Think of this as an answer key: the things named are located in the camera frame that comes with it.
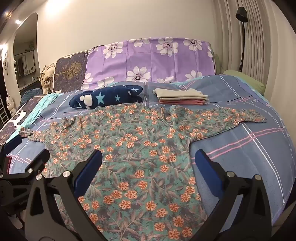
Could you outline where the black floor lamp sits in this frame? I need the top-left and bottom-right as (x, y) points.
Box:
(235, 6), (248, 73)

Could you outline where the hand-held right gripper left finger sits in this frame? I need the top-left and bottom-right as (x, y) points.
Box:
(24, 150), (104, 241)

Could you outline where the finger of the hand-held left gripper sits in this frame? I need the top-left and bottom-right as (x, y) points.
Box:
(14, 149), (51, 183)
(0, 136), (23, 160)

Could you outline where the dark deer print blanket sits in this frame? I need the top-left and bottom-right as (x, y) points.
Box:
(0, 95), (44, 145)

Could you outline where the green pillow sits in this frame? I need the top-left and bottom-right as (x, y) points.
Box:
(223, 70), (265, 93)

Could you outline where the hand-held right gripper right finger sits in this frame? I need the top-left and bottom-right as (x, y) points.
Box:
(195, 149), (278, 241)

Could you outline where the white cat figurine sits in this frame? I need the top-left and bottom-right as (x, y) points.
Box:
(6, 94), (16, 112)

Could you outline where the teal floral shirt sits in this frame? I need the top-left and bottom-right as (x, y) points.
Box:
(18, 104), (267, 241)

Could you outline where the dark teal fuzzy blanket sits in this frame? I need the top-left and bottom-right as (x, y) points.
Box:
(20, 89), (44, 106)

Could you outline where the white pleated curtain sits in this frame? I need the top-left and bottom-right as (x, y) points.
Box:
(213, 0), (285, 86)

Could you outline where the white wall decoration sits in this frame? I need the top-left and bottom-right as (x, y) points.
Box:
(3, 53), (10, 77)

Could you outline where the beige folded cloth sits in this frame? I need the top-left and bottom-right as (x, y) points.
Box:
(153, 88), (209, 101)

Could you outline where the navy star print garment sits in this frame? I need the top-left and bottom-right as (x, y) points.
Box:
(69, 85), (144, 109)

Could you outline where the purple floral pillow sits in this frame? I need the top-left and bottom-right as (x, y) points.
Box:
(80, 37), (216, 91)

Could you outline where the beige crumpled clothing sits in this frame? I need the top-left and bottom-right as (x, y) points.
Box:
(39, 64), (56, 94)

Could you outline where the white rack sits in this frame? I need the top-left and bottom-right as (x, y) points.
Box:
(0, 97), (8, 127)

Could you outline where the dark tree print cushion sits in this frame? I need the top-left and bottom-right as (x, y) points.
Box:
(52, 53), (89, 93)

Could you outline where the pink folded cloth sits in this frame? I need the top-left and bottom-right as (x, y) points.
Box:
(158, 98), (208, 106)

